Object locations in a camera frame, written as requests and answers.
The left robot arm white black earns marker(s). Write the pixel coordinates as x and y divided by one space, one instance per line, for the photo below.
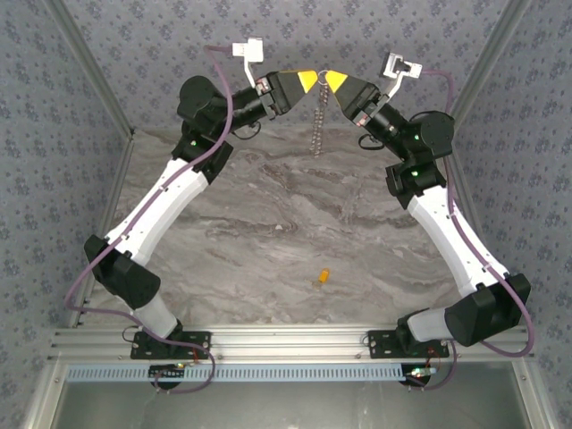
156 210

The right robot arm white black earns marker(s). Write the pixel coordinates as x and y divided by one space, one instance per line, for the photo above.
451 237

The small black controller board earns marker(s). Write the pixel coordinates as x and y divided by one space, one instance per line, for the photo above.
165 372
418 373

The aluminium frame post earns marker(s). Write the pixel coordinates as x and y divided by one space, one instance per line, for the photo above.
483 67
93 67

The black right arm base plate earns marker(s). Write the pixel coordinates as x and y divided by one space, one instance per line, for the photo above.
380 346

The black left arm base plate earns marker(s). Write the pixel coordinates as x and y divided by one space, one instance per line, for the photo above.
199 342

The aluminium mounting rail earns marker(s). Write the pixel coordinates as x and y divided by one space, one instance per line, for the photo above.
286 342

